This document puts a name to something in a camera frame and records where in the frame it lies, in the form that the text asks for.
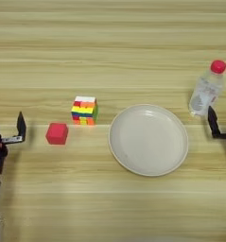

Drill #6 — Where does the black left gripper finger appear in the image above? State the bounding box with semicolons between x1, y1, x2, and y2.
16;111;27;143

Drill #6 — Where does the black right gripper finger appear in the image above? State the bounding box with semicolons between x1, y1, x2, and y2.
207;105;223;140

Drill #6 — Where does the clear bottle with red cap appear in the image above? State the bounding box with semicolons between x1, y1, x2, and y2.
187;59;226;119

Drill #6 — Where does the red cube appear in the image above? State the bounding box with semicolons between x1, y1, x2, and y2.
44;122;70;146

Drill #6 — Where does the round white plate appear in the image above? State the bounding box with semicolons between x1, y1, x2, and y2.
108;103;190;178

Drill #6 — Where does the multicoloured puzzle cube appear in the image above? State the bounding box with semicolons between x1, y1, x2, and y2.
70;95;99;127

